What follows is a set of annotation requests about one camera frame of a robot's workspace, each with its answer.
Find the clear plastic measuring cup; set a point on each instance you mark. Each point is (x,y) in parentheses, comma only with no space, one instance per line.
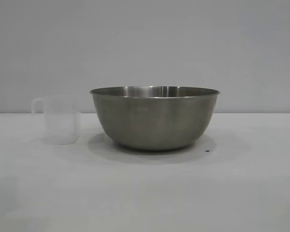
(60,120)

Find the stainless steel mixing bowl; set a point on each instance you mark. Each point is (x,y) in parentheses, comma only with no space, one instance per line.
(154,120)

